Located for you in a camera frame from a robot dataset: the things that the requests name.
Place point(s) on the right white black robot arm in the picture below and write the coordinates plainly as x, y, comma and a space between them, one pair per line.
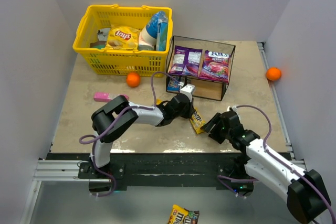
303, 191

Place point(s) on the black wire wooden shelf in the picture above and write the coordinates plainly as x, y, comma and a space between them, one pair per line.
206, 89

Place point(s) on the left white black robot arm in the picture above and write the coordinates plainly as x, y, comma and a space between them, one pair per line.
113, 119

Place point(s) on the orange fruit near basket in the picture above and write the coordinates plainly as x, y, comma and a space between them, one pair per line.
133, 79

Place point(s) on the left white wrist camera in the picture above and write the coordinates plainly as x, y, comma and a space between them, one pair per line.
188, 90

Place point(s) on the grey crumpled packet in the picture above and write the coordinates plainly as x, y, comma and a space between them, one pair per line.
102, 34

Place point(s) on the brown green packet in basket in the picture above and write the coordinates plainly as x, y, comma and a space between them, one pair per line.
98, 44

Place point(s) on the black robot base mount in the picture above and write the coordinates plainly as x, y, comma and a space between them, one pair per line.
217, 170

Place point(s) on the pink rectangular box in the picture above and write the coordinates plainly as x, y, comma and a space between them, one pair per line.
106, 97

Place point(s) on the purple candy bag back side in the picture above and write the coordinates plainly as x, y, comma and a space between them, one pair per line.
186, 61

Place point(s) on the blue M&M bag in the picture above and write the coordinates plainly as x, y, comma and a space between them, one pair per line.
172, 85

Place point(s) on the blue cardboard box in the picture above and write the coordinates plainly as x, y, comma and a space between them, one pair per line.
161, 36

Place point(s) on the yellow Lays chip bag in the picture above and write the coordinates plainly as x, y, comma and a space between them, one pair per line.
122, 38

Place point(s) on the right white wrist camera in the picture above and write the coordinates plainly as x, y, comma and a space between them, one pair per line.
232, 108

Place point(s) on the orange fruit at wall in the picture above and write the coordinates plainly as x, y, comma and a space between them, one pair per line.
273, 74

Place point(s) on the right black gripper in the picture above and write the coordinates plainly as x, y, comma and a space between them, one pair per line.
219, 126

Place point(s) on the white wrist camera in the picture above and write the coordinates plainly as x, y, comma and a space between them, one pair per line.
188, 90
232, 108

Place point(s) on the yellow plastic shopping basket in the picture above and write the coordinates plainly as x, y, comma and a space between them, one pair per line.
120, 62

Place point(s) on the purple Fox's berries bag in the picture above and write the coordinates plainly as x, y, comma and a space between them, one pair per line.
215, 66

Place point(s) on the yellow M&M bag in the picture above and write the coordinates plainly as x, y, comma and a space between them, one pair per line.
197, 121

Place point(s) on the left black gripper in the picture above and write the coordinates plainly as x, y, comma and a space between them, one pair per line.
188, 106

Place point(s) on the M&M bags on floor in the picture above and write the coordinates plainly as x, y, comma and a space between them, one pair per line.
181, 215

